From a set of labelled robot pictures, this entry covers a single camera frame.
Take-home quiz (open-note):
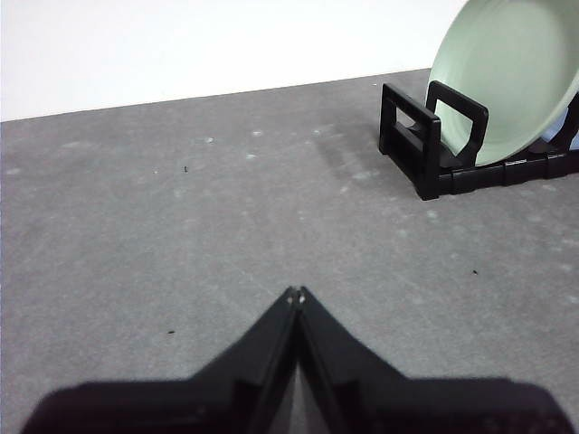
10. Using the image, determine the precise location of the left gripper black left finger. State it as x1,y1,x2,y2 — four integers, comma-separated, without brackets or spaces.
20,287,300,434

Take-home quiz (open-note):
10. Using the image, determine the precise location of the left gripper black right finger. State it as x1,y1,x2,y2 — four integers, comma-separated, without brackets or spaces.
299,286,569,434

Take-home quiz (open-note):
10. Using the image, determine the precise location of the blue round plate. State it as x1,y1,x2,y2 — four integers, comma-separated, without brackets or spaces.
538,118,579,153

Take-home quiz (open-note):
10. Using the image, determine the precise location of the pale green round plate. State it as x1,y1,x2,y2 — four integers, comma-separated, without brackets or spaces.
427,0,579,166

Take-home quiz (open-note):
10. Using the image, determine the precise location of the black plate rack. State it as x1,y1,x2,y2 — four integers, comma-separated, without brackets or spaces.
378,80,579,202

